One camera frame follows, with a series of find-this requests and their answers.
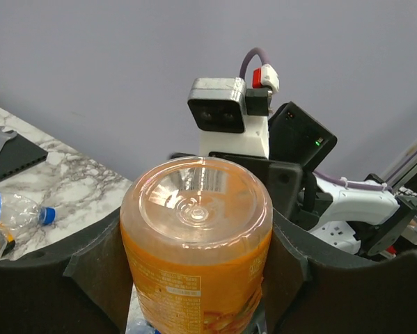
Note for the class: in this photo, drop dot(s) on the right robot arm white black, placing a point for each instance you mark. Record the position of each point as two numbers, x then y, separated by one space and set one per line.
361 218

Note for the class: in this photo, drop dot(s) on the black foam block right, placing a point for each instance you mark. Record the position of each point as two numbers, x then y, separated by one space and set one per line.
19 154

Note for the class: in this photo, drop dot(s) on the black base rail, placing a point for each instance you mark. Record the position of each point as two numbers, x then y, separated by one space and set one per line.
402 177

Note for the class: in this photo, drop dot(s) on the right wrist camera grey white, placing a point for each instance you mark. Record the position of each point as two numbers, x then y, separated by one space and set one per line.
232 117

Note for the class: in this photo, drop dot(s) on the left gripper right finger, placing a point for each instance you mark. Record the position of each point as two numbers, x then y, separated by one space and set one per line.
312 287

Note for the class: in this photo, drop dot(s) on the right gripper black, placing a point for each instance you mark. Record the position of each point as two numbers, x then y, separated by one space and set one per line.
297 145

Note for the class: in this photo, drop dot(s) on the pepsi bottle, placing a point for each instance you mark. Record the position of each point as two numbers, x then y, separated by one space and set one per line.
19 213

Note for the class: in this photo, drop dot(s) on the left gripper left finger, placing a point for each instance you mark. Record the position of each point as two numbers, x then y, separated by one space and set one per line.
80 284

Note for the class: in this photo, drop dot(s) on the crushed orange label bottle lower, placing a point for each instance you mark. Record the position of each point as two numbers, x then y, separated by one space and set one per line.
196 231

